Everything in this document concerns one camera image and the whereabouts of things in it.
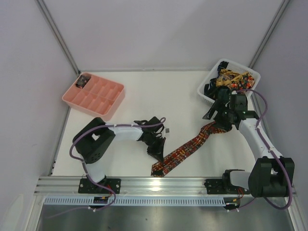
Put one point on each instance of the white slotted cable duct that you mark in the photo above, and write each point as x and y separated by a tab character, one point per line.
135	201

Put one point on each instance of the red floral tie in basket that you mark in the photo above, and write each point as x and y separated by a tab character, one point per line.
241	82

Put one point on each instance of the aluminium front rail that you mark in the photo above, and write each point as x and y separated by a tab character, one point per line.
129	186

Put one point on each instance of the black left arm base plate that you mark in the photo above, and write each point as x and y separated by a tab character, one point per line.
87	187

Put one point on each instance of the rolled dark tie in tray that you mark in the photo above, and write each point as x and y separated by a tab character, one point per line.
82	81

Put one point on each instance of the pink compartment tray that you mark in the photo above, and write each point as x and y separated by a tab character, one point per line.
100	97

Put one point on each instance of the yellow patterned tie in basket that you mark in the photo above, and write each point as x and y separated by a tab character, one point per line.
225	76

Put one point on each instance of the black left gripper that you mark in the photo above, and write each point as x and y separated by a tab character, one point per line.
157	143

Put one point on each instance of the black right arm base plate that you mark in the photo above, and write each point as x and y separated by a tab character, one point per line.
220	186

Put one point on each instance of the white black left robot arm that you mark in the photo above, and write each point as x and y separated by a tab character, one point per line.
91	143

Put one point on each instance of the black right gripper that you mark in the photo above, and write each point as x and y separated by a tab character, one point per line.
217	106

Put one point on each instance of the red multicolour patterned tie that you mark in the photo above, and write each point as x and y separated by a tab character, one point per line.
176	157

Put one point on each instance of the white perforated plastic basket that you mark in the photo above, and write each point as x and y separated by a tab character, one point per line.
231	65

